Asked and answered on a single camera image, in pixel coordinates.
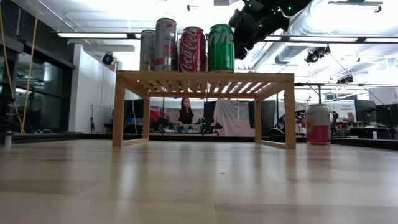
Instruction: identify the wooden slatted shelf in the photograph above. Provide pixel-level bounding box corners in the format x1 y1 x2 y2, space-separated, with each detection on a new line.
112 70 298 151

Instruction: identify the tall white beverage can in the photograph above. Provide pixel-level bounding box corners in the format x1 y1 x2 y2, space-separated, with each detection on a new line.
139 29 157 72
154 17 179 72

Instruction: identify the black ceiling spotlight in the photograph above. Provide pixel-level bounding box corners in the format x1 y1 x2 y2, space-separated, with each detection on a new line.
101 52 114 66
336 74 354 85
304 45 331 65

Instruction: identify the silver soda can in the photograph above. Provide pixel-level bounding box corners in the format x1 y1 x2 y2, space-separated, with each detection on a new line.
305 103 332 145

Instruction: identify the person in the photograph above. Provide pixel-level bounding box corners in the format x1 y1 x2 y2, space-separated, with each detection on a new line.
174 98 195 126

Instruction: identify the green soda can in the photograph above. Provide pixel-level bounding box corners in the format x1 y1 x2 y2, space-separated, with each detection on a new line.
207 24 236 73

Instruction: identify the red cola can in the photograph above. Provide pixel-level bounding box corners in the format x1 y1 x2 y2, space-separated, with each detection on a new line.
179 26 208 73

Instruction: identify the white sign board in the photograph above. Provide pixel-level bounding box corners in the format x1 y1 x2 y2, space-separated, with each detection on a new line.
330 100 357 123

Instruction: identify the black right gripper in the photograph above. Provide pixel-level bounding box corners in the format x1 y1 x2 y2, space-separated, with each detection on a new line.
228 0 313 60

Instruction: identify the thin background tripod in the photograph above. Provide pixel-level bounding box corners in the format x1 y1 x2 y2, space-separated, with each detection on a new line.
89 104 97 134

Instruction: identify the long ceiling light strip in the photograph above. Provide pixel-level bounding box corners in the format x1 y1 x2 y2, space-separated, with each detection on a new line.
57 31 398 44

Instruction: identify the yellow cable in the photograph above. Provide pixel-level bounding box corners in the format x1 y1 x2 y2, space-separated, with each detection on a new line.
0 0 40 134

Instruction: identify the black partition panel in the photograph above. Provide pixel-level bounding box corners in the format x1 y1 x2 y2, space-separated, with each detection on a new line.
261 99 278 128
203 101 217 124

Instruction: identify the black computer monitor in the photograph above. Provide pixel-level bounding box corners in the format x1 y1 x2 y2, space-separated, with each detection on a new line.
375 104 398 129
355 99 377 124

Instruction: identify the white cloth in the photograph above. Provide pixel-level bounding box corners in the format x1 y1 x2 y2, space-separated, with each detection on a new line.
213 98 256 137

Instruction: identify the black office chair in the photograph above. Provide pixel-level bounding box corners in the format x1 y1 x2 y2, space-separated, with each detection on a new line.
269 114 286 137

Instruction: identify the black metal table frame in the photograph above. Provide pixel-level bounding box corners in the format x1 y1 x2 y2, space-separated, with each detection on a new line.
0 132 398 151

